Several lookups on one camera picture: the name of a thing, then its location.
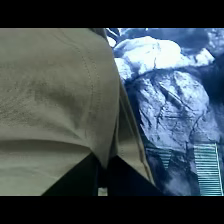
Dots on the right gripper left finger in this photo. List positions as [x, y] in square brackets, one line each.
[78, 181]

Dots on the olive green garment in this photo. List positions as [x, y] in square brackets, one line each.
[50, 93]

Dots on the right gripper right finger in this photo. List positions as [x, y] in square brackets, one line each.
[130, 183]

